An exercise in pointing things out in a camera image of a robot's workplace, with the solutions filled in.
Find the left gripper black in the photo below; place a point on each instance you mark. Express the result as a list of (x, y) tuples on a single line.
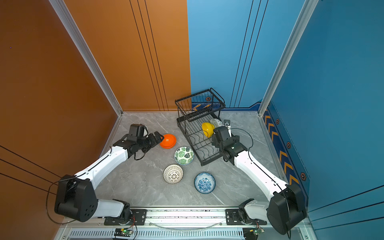
[(151, 136)]

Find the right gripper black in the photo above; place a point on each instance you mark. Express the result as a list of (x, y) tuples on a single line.
[(214, 141)]

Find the orange bowl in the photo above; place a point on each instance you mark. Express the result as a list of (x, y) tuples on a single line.
[(168, 142)]

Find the green geometric pattern bowl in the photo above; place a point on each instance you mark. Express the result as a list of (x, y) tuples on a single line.
[(216, 123)]

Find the yellow bowl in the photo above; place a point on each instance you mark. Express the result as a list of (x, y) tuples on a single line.
[(208, 129)]

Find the green leaf pattern bowl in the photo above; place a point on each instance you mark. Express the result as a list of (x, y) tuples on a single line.
[(184, 155)]

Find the white lattice pattern bowl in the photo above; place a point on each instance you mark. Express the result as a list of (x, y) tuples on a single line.
[(173, 174)]

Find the black wire dish rack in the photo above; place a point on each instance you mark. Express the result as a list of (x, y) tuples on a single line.
[(193, 111)]

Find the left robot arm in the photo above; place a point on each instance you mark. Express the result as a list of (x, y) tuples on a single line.
[(76, 197)]

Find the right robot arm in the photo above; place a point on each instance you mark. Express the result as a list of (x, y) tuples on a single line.
[(286, 207)]

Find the blue floral pattern bowl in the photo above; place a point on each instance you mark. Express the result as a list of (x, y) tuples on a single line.
[(204, 183)]

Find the right green circuit board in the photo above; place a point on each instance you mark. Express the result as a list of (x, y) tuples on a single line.
[(252, 233)]

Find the green circuit board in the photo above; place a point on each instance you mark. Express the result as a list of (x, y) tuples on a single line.
[(252, 233), (123, 234)]

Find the left green circuit board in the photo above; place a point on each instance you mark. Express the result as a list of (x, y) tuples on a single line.
[(123, 234)]

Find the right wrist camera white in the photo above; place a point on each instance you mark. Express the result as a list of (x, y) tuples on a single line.
[(227, 124)]

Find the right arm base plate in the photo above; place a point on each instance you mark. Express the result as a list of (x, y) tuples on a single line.
[(239, 217)]

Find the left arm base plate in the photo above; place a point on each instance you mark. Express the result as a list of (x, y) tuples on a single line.
[(136, 217)]

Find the aluminium front rail frame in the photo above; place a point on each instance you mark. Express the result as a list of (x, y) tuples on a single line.
[(180, 223)]

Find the right aluminium corner post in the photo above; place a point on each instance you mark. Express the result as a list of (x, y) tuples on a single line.
[(295, 36)]

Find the aluminium corner post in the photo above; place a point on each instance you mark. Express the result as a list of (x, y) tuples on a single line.
[(295, 36), (75, 34)]

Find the left aluminium corner post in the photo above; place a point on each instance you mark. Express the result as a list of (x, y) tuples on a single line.
[(75, 34)]

